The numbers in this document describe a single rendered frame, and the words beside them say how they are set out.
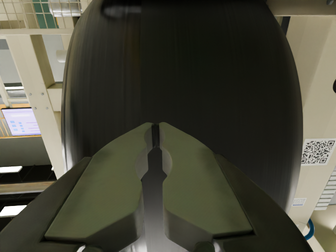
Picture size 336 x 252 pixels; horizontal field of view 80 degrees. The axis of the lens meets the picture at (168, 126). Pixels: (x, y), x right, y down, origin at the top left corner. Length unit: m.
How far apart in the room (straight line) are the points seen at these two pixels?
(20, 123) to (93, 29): 4.27
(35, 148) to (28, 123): 8.53
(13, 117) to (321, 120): 4.39
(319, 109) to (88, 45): 0.44
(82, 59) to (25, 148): 12.95
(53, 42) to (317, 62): 10.11
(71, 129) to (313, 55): 0.42
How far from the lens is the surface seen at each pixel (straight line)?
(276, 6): 0.57
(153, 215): 0.25
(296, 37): 0.53
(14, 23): 1.02
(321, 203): 0.73
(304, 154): 0.56
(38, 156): 13.17
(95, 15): 0.29
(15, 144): 13.26
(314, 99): 0.49
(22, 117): 4.42
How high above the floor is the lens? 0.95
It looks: 28 degrees up
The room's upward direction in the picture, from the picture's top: 180 degrees clockwise
